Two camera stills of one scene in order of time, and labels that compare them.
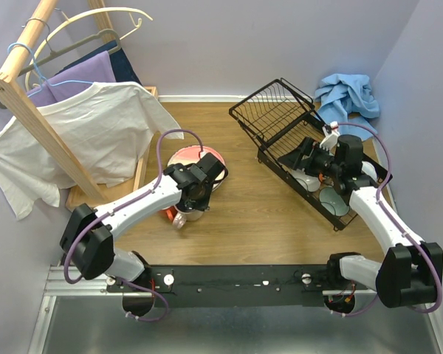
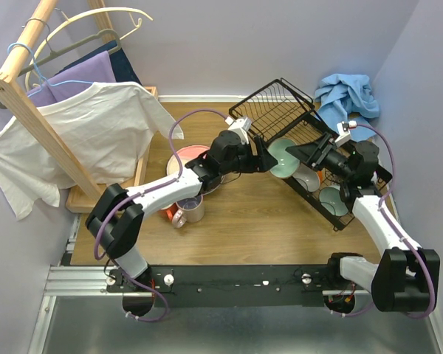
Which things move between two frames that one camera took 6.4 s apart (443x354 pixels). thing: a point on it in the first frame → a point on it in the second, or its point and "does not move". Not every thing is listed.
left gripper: (193, 206) → (254, 155)
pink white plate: (190, 155) does not move
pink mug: (180, 217) does not move
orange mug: (170, 212) does not move
